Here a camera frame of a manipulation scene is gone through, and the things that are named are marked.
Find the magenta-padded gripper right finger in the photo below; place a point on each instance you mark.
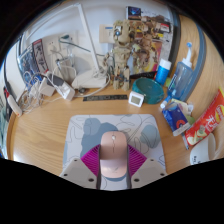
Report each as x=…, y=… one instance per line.
x=146, y=171

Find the black ruler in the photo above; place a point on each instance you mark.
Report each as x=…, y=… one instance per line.
x=105, y=98

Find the white wall socket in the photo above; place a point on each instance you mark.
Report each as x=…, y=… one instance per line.
x=52, y=46
x=70, y=40

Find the pink computer mouse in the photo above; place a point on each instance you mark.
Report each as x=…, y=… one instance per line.
x=113, y=156

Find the red chips tube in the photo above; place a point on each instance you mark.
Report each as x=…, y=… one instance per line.
x=206, y=123

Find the small white clock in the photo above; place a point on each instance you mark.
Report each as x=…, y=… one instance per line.
x=136, y=99

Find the white power adapter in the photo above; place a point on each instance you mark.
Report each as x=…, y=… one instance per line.
x=47, y=88

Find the grey patterned mouse pad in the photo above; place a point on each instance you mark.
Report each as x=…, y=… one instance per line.
x=100, y=125

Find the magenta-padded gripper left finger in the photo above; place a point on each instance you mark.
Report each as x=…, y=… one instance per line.
x=80, y=171

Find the white mug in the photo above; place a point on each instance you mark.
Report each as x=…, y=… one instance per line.
x=200, y=153

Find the teal bowl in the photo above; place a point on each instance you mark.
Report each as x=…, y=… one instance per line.
x=150, y=90

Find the blue tissue pack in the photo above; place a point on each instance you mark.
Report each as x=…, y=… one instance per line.
x=176, y=118

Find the white power strip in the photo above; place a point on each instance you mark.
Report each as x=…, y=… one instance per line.
x=68, y=91

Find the colourful robot poster box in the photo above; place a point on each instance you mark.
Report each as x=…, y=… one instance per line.
x=156, y=50

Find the blue white-capped can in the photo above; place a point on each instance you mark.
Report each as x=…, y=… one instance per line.
x=163, y=73

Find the blue spray bottle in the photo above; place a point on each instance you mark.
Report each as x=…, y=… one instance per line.
x=181, y=76

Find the tan robot figure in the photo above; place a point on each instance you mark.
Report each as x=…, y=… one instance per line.
x=120, y=56

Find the white desk lamp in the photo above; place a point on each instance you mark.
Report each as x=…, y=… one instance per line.
x=90, y=80

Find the white wall panel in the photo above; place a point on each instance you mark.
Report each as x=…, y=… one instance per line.
x=107, y=33

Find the blue robot model kit box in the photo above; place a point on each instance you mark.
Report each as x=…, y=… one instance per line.
x=36, y=56

